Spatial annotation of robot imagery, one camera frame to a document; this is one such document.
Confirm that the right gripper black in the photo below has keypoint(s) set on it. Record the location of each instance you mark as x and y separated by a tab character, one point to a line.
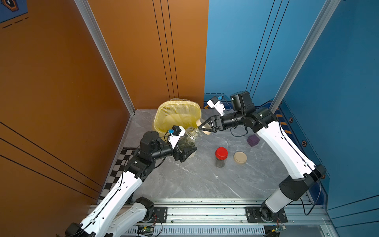
218	122

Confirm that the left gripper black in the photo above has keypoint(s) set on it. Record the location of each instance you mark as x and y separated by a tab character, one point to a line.
182	156

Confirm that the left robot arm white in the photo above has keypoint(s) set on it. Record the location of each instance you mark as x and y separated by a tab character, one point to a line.
105	220

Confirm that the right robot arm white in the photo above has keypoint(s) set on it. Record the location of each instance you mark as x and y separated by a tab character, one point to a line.
303	173

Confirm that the glass jar red lid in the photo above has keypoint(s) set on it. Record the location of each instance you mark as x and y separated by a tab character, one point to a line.
221	155

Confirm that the cream waste basket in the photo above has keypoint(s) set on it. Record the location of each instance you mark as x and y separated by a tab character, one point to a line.
177	118

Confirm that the purple embossed toy cube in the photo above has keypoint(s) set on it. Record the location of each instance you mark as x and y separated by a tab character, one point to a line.
253	140

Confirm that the black white checkerboard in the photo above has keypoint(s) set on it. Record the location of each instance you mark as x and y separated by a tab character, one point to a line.
116	171

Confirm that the green circuit board left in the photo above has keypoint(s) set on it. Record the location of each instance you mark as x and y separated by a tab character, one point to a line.
145	231

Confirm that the green circuit board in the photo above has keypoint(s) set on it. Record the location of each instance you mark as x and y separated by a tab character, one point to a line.
145	231
278	230

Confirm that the green circuit board right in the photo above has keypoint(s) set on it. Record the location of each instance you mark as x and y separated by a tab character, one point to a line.
278	230

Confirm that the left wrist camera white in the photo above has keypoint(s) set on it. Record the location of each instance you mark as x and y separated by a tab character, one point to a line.
175	134

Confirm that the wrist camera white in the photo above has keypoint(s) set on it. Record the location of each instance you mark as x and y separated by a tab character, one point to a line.
175	134
216	103

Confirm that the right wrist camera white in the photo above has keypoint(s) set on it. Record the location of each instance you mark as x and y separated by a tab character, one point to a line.
216	103

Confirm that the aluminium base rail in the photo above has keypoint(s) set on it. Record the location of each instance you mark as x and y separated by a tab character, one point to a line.
234	217

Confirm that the aluminium corner post right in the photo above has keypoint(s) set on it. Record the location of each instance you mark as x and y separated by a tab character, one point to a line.
315	32

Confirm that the aluminium corner post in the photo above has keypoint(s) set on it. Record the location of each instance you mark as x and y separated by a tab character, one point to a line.
97	36
315	32

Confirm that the aluminium corner post left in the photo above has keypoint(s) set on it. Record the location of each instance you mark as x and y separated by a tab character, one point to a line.
97	36

